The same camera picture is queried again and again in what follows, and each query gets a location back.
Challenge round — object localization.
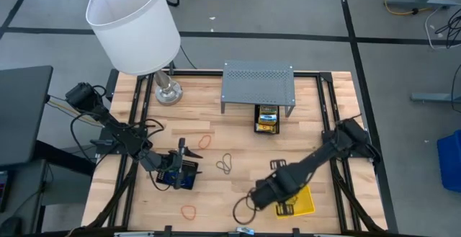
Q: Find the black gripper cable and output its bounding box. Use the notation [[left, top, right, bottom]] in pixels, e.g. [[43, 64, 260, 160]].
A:
[[232, 189, 259, 226]]

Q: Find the small crayon box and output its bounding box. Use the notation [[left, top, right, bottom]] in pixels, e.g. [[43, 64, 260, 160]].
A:
[[259, 104, 279, 116]]

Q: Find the dark purple rubber band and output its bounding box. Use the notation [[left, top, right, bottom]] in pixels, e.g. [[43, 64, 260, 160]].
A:
[[215, 153, 233, 175]]

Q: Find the black aluminium table frame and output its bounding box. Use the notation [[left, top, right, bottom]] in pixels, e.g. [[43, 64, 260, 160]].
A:
[[81, 68, 399, 235]]

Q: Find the black side desk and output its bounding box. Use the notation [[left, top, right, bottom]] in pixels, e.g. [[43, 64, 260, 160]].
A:
[[0, 65, 54, 170]]

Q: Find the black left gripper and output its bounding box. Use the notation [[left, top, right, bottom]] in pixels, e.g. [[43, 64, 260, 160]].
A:
[[158, 137, 204, 190]]

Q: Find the white shade silver table lamp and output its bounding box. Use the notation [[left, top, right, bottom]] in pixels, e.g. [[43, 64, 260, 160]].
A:
[[85, 0, 184, 107]]

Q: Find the black slotted plastic basket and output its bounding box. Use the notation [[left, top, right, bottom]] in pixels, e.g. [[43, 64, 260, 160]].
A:
[[155, 157, 200, 191], [253, 103, 281, 135]]

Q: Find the blue plastic bin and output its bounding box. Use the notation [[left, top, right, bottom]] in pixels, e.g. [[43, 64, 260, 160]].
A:
[[436, 128, 461, 194]]

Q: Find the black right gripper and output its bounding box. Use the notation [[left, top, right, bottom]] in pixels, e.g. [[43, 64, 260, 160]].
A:
[[251, 158, 295, 218]]

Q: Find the yellow plastic basket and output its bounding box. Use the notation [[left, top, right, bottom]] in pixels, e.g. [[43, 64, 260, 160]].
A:
[[274, 185, 317, 220]]

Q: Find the grey perforated metal shelf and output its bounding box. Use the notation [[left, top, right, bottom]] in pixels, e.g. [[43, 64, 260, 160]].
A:
[[220, 60, 297, 119]]

